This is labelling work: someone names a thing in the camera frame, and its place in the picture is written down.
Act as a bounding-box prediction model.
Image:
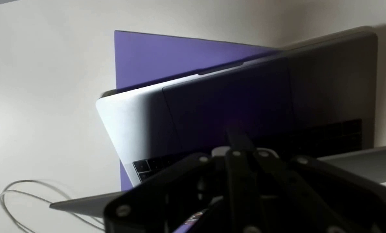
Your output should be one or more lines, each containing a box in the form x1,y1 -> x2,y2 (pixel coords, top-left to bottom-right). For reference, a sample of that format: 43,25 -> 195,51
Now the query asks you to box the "purple paper mat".
113,30 -> 282,192

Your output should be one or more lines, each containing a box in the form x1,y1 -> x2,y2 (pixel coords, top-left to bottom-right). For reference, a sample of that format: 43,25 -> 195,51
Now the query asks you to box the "white cable loop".
0,179 -> 107,233

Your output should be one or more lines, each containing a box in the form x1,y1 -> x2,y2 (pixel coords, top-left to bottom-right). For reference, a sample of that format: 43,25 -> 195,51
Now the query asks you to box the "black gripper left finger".
104,129 -> 243,233

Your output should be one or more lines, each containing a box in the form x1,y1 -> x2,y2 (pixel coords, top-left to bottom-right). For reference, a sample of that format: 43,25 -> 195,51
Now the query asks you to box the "dark grey laptop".
50,26 -> 386,218

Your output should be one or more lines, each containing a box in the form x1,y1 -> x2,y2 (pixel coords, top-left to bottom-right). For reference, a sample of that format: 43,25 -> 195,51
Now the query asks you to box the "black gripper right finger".
242,129 -> 386,233

